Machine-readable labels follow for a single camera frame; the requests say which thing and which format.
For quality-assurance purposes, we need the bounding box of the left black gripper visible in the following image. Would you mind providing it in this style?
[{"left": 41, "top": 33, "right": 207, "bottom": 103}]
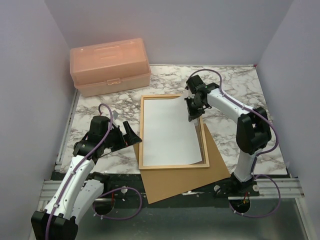
[{"left": 102, "top": 121, "right": 142, "bottom": 152}]

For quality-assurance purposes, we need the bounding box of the light wooden picture frame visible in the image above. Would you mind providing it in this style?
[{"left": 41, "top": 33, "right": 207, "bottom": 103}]
[{"left": 138, "top": 94, "right": 210, "bottom": 170}]

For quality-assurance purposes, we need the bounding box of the plant photo with backing board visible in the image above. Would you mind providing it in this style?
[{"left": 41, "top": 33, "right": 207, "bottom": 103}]
[{"left": 142, "top": 96, "right": 203, "bottom": 167}]

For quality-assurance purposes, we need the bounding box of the brown backing board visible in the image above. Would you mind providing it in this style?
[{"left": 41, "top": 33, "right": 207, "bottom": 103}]
[{"left": 140, "top": 124, "right": 231, "bottom": 204}]

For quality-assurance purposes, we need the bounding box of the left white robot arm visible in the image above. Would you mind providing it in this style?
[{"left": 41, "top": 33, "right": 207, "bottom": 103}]
[{"left": 31, "top": 116, "right": 142, "bottom": 240}]

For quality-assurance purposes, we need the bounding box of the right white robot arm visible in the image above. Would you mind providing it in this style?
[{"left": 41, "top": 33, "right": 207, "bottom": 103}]
[{"left": 184, "top": 75, "right": 272, "bottom": 196}]

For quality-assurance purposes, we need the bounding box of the pink translucent plastic box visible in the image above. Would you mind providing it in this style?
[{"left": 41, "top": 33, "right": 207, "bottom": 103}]
[{"left": 70, "top": 38, "right": 152, "bottom": 97}]

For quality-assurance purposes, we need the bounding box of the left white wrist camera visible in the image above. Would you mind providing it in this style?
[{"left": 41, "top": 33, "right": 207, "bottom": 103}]
[{"left": 112, "top": 110, "right": 119, "bottom": 120}]

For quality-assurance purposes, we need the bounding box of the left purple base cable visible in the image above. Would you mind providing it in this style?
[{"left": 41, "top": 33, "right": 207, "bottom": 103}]
[{"left": 93, "top": 187, "right": 144, "bottom": 221}]

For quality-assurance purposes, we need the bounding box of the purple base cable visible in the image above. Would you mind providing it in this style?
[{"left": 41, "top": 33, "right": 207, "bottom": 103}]
[
  {"left": 227, "top": 174, "right": 282, "bottom": 218},
  {"left": 93, "top": 187, "right": 144, "bottom": 221}
]

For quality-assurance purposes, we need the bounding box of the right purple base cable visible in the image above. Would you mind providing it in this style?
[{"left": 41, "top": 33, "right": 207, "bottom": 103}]
[{"left": 227, "top": 174, "right": 282, "bottom": 218}]

